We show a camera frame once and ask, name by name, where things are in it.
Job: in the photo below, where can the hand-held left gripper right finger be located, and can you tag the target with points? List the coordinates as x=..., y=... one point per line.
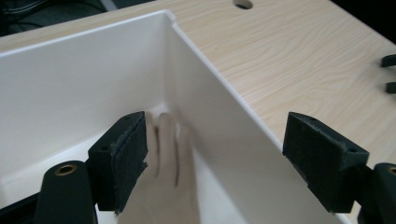
x=323, y=161

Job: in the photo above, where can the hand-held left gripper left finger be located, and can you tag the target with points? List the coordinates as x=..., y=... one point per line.
x=124, y=161

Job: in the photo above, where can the beige knit glove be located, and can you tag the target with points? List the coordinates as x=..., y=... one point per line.
x=165, y=174

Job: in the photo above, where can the white box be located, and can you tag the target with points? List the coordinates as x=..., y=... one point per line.
x=77, y=77

